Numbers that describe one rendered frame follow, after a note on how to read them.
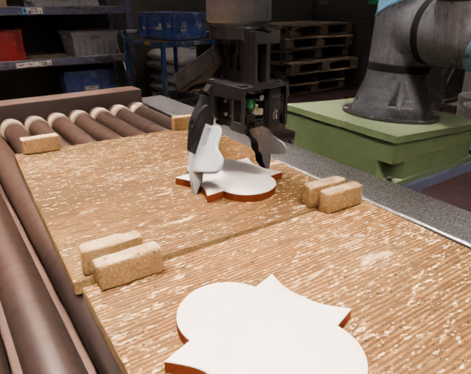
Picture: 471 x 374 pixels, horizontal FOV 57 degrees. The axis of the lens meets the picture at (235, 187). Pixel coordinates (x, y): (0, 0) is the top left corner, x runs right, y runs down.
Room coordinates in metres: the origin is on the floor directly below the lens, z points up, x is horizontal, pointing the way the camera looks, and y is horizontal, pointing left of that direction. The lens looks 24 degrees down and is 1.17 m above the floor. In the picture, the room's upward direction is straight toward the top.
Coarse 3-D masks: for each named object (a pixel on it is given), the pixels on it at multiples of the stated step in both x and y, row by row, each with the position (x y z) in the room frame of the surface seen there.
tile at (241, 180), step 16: (224, 160) 0.61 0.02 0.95; (240, 160) 0.61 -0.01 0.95; (208, 176) 0.55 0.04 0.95; (224, 176) 0.55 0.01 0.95; (240, 176) 0.55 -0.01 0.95; (256, 176) 0.55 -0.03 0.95; (272, 176) 0.56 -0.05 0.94; (208, 192) 0.49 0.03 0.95; (224, 192) 0.50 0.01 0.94; (240, 192) 0.49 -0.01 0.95; (256, 192) 0.49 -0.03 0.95; (272, 192) 0.51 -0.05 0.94
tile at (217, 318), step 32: (224, 288) 0.30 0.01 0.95; (256, 288) 0.30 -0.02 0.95; (192, 320) 0.26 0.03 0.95; (224, 320) 0.26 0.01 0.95; (256, 320) 0.26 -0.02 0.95; (288, 320) 0.26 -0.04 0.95; (320, 320) 0.26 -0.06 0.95; (192, 352) 0.23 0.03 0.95; (224, 352) 0.23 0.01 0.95; (256, 352) 0.23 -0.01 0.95; (288, 352) 0.23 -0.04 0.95; (320, 352) 0.23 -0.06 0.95; (352, 352) 0.23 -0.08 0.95
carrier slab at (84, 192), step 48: (96, 144) 0.72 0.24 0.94; (144, 144) 0.72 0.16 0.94; (240, 144) 0.72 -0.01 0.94; (48, 192) 0.52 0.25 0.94; (96, 192) 0.52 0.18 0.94; (144, 192) 0.52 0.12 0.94; (192, 192) 0.52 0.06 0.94; (288, 192) 0.52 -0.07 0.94; (144, 240) 0.40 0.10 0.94; (192, 240) 0.40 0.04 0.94
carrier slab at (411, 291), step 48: (240, 240) 0.40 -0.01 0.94; (288, 240) 0.40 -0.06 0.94; (336, 240) 0.40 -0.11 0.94; (384, 240) 0.40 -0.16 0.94; (432, 240) 0.40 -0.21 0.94; (96, 288) 0.31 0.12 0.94; (144, 288) 0.31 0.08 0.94; (192, 288) 0.31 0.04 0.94; (288, 288) 0.31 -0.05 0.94; (336, 288) 0.31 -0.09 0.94; (384, 288) 0.31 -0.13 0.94; (432, 288) 0.31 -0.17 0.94; (144, 336) 0.25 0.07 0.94; (384, 336) 0.25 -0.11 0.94; (432, 336) 0.25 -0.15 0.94
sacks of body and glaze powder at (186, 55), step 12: (156, 48) 5.41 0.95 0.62; (168, 48) 5.41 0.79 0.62; (180, 48) 5.41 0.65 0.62; (192, 48) 5.41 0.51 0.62; (156, 60) 5.24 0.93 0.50; (168, 60) 4.90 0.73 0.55; (180, 60) 4.75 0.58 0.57; (192, 60) 4.82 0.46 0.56; (156, 72) 5.31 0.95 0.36; (168, 72) 4.95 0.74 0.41; (156, 84) 5.27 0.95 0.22; (168, 84) 5.08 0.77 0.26
